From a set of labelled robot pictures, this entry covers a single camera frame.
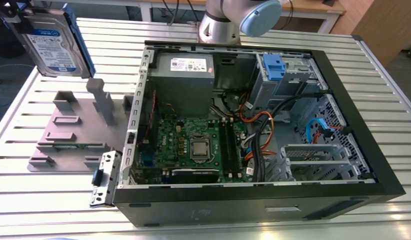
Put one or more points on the grey plastic parts rack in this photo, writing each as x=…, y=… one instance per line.
x=86, y=130

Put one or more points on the metal card retention bracket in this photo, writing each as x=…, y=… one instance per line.
x=108, y=175

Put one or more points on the silver CPU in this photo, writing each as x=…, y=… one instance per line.
x=200, y=149

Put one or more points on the green RAM stick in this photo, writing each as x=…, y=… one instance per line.
x=72, y=147

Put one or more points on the black graphics card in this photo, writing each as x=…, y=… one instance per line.
x=192, y=175

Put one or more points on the black open PC case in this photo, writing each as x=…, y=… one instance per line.
x=226, y=207

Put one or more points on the wooden desk with white frame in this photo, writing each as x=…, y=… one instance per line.
x=320, y=11

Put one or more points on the black office chair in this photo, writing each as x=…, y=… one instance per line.
x=5, y=50

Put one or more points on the grey power supply unit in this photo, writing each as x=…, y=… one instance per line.
x=182, y=95

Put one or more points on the wooden cabinet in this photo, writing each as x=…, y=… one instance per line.
x=382, y=25

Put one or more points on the blue expansion slot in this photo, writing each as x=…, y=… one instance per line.
x=147, y=158

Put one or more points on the black RAM slot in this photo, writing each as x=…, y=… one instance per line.
x=235, y=147
x=226, y=147

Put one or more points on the grey metal drive cage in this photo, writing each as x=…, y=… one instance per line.
x=286, y=90

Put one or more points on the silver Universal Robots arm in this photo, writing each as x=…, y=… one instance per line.
x=222, y=30

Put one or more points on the blue plastic drive latch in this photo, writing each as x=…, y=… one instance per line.
x=274, y=67

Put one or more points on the hard disk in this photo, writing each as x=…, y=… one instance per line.
x=48, y=42

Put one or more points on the CPU socket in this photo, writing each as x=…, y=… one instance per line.
x=199, y=137

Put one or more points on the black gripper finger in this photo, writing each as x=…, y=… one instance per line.
x=12, y=12

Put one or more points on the green motherboard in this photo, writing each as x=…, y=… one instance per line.
x=172, y=130

